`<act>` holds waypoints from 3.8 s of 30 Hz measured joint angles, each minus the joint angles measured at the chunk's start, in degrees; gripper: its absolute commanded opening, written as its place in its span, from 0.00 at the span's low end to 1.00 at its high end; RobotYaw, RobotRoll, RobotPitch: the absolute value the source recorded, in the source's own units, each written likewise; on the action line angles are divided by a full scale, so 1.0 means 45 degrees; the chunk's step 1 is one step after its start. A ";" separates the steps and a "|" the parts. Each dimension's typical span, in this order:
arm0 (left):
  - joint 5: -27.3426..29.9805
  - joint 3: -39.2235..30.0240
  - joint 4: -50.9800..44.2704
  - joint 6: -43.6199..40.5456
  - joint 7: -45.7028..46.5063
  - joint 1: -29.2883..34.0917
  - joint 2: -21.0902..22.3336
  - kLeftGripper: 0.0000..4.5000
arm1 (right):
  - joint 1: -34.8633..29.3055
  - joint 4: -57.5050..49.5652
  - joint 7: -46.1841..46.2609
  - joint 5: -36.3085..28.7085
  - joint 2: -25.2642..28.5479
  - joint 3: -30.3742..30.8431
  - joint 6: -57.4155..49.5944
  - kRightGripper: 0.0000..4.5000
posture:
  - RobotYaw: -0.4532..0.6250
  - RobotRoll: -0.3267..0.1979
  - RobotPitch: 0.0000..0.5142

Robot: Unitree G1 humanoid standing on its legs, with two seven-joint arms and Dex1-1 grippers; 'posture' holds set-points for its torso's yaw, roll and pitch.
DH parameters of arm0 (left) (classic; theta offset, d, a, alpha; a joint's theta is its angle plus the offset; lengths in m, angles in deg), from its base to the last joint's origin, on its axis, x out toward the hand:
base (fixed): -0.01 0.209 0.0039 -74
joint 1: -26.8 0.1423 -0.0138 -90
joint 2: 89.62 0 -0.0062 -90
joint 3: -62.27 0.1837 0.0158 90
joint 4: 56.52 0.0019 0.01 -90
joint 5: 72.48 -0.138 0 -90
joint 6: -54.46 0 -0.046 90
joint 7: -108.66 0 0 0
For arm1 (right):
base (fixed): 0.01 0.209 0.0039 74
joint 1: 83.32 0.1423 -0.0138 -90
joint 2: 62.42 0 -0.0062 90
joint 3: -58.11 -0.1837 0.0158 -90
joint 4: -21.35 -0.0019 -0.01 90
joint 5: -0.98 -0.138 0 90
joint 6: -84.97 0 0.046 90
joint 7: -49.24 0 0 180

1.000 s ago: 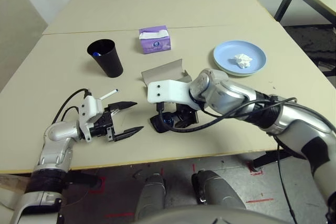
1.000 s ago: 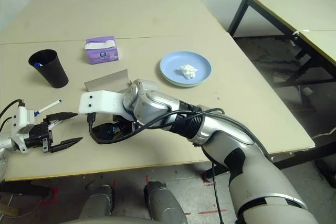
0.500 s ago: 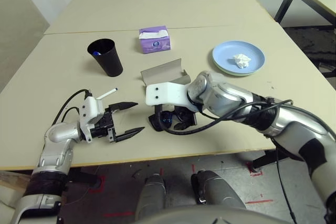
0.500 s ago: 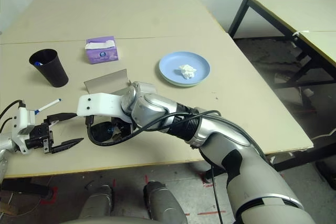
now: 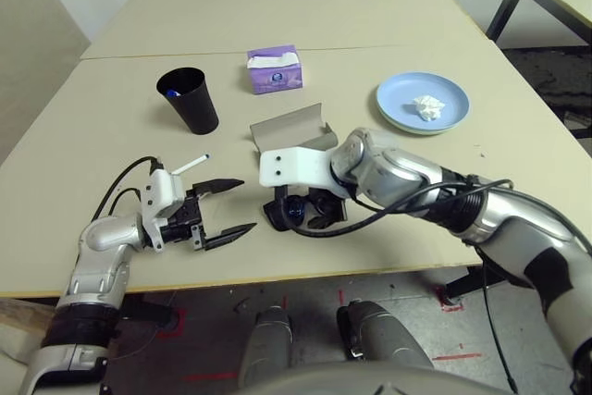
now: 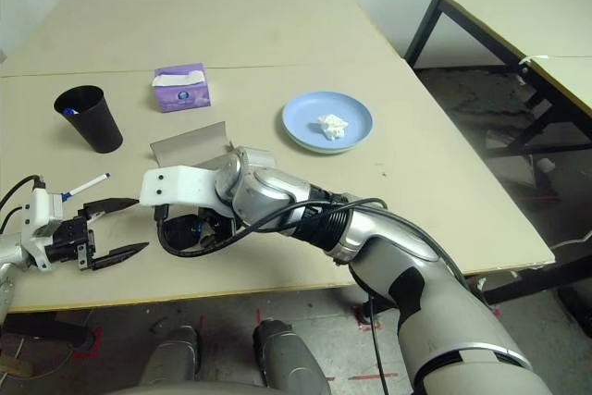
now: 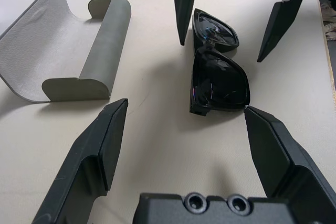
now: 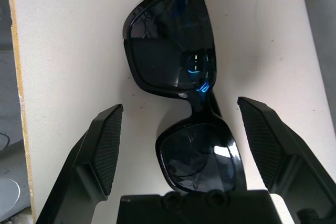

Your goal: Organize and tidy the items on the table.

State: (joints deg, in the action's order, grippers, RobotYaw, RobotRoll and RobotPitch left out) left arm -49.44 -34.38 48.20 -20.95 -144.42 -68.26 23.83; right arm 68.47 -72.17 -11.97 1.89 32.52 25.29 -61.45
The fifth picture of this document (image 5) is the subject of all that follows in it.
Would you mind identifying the grey glasses case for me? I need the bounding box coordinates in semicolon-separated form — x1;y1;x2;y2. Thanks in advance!
249;103;339;165

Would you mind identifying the grey robot leg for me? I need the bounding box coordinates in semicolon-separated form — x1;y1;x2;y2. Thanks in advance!
336;300;434;368
238;305;295;387

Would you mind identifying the purple tissue box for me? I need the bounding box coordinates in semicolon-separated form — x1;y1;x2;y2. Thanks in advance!
246;44;305;97

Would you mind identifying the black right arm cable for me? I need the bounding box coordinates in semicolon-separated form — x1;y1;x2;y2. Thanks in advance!
272;177;519;395

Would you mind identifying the black plastic cup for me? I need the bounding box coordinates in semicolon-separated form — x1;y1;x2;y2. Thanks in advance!
155;67;220;136

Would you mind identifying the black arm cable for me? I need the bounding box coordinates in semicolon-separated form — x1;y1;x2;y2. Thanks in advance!
272;177;519;395
90;155;163;225

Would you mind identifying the wooden plank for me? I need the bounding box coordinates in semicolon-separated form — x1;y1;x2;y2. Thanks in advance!
0;297;61;340

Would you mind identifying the blue plate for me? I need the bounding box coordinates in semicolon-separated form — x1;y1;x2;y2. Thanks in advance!
375;71;471;133

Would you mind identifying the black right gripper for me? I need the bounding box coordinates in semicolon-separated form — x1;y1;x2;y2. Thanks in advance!
288;187;349;228

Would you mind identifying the black table foot bar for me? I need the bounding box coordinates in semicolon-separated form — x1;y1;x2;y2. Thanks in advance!
446;265;505;299
115;300;186;329

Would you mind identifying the white tissue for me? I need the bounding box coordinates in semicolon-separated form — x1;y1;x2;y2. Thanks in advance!
411;94;447;122

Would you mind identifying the grey left robot leg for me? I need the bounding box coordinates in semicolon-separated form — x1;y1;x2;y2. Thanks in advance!
238;305;295;387

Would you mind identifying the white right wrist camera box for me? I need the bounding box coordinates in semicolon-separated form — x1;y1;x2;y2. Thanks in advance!
258;145;346;195

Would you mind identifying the grey robot torso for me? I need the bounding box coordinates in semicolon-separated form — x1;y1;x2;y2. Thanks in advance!
230;362;510;395

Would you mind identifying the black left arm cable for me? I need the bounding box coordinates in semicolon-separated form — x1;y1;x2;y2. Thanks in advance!
90;155;163;225

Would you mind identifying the grey right robot leg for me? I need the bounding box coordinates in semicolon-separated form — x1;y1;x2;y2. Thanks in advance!
336;300;434;368

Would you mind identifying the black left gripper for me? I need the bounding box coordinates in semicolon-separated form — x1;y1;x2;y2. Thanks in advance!
160;178;258;253

